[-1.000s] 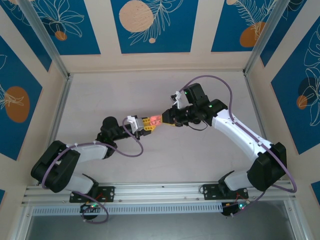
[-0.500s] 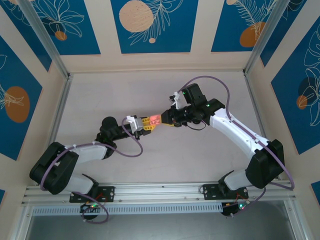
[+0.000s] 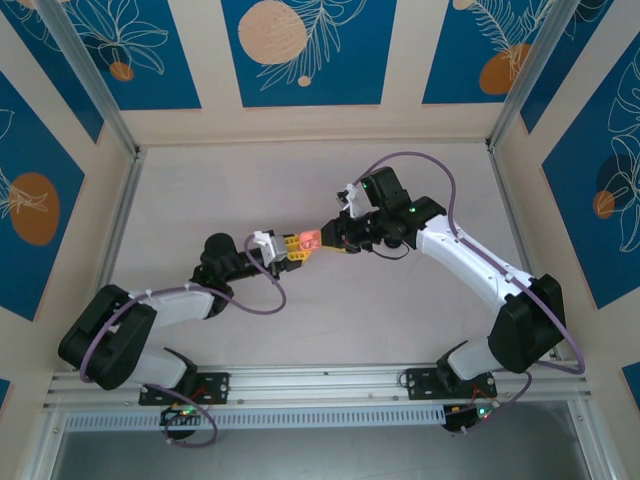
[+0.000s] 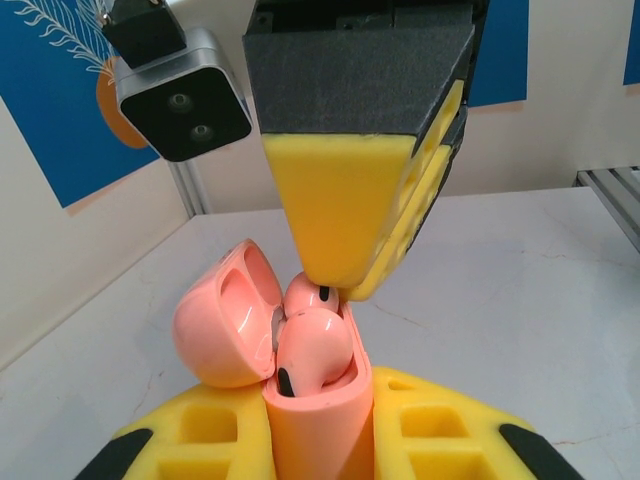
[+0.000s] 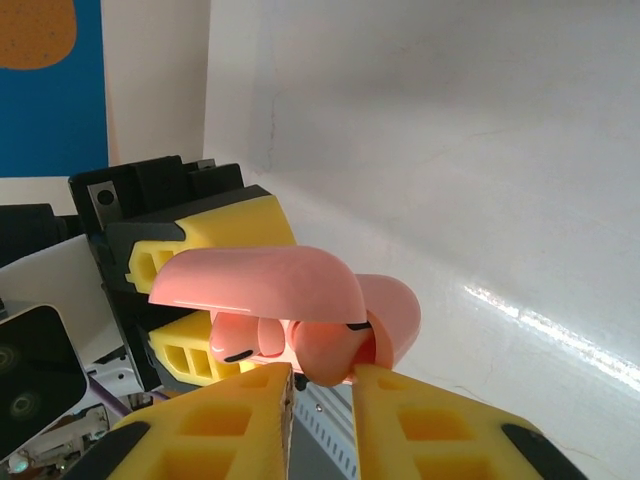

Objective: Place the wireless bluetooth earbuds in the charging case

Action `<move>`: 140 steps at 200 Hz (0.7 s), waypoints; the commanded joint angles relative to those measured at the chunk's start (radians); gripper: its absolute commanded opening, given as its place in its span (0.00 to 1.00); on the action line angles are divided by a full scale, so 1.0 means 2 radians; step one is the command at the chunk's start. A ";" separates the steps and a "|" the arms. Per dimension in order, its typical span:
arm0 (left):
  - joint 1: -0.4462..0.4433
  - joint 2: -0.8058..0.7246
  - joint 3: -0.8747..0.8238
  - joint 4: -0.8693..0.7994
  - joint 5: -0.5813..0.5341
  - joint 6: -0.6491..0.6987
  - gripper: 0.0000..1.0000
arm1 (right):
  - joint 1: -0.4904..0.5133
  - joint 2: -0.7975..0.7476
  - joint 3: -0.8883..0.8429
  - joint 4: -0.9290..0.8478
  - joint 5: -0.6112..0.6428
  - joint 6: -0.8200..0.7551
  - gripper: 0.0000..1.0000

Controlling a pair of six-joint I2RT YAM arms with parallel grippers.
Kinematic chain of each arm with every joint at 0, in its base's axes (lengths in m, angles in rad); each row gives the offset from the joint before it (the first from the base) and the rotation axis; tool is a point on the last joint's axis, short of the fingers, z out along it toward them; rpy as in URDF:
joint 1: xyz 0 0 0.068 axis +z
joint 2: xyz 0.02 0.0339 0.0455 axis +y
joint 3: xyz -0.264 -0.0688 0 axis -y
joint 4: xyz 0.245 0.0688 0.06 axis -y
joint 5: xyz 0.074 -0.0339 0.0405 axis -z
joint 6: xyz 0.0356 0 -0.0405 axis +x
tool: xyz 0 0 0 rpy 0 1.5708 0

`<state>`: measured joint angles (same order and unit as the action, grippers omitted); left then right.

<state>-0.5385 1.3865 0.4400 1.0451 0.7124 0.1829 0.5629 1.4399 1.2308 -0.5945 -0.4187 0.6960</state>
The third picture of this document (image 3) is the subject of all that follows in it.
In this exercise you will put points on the blue poster large peach circle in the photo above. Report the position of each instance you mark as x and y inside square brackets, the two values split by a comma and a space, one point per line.
[350, 60]

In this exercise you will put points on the blue floral wall poster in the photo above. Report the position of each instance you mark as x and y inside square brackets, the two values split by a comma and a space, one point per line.
[60, 85]
[565, 50]

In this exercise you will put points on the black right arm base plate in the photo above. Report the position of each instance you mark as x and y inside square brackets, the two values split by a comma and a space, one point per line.
[420, 382]

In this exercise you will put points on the grey metal shelf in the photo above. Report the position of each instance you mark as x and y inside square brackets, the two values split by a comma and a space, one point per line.
[325, 457]

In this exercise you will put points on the blue poster white flower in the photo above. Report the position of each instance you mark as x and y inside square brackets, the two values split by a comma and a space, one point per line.
[150, 50]

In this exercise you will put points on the aluminium table side rail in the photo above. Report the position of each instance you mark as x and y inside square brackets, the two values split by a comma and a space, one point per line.
[122, 200]
[512, 210]

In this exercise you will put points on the pink charging case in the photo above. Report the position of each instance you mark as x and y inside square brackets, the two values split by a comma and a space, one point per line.
[310, 234]

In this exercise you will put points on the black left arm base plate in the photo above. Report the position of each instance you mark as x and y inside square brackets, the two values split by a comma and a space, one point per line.
[220, 387]

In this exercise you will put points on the aluminium frame post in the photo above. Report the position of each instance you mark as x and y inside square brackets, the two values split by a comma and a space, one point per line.
[92, 75]
[530, 75]

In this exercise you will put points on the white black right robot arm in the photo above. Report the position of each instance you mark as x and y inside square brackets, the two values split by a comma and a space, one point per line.
[470, 260]

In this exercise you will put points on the blue poster dark circle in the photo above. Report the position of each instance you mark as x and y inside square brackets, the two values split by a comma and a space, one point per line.
[575, 200]

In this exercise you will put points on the long aluminium mounting rail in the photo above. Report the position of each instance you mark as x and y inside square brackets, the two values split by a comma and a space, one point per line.
[325, 385]

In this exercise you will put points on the blue poster dotted peach circle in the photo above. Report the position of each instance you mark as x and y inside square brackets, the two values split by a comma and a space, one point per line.
[632, 382]

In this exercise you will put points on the blue poster orange oval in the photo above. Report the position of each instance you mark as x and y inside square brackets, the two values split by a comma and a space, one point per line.
[30, 150]

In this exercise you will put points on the blue poster fern orange circle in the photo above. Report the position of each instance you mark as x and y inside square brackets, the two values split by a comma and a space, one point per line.
[450, 50]

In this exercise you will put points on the black controller board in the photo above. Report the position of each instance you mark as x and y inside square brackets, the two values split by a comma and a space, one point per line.
[172, 417]
[457, 422]

